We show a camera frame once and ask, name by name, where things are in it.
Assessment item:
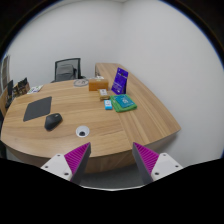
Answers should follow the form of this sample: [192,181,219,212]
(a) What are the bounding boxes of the dark grey mouse pad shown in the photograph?
[23,97,52,122]

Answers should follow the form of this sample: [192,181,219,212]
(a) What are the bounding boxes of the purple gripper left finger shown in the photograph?
[42,142,91,185]

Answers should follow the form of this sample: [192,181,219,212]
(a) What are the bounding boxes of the small tan box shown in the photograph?
[98,89,110,100]

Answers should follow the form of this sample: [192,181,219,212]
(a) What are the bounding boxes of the black computer mouse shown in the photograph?
[44,113,62,131]

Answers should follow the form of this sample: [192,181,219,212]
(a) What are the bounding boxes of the colourful printed sheet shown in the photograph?
[27,85,43,94]

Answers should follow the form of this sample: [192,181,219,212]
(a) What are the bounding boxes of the round grey coaster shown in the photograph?
[73,79,89,87]

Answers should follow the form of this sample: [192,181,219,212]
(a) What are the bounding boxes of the orange cardboard box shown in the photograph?
[89,79,109,91]

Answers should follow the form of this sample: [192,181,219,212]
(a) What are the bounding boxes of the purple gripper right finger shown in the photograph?
[132,142,182,185]

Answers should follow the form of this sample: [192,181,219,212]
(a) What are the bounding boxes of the wooden side cabinet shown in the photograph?
[95,63,119,80]

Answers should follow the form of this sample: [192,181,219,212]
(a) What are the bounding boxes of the dark brown product boxes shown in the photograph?
[13,78,30,97]

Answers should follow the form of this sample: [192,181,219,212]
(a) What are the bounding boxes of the small blue white box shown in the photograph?
[104,100,112,110]

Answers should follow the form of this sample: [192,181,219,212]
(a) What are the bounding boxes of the purple standing sign card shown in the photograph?
[111,68,128,95]

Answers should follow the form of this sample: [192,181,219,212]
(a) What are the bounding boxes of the black mesh office chair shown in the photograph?
[54,58,84,82]

